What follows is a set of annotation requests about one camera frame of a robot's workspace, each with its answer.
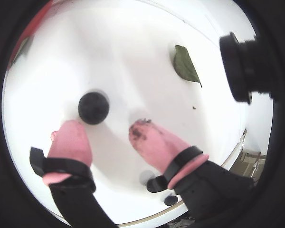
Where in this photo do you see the pink covered gripper finger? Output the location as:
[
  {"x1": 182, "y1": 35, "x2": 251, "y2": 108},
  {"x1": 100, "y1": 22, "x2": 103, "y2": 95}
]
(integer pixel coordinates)
[
  {"x1": 29, "y1": 119, "x2": 119, "y2": 228},
  {"x1": 128, "y1": 119, "x2": 255, "y2": 228}
]

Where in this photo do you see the red collapsible silicone cup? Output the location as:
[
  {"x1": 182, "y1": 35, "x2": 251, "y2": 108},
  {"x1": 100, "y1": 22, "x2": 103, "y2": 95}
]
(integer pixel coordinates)
[{"x1": 13, "y1": 0, "x2": 57, "y2": 48}]

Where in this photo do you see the green leaf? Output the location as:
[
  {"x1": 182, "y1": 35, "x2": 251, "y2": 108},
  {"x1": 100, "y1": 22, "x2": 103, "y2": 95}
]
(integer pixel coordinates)
[
  {"x1": 173, "y1": 45, "x2": 202, "y2": 88},
  {"x1": 10, "y1": 35, "x2": 36, "y2": 67}
]

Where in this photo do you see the white paper sheet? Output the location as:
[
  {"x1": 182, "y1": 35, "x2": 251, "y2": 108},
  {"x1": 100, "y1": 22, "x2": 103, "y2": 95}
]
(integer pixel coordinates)
[{"x1": 1, "y1": 0, "x2": 247, "y2": 225}]

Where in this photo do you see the black camera lens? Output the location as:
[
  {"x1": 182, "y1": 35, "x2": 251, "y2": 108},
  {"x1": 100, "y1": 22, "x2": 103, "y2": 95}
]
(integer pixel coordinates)
[{"x1": 218, "y1": 31, "x2": 280, "y2": 105}]

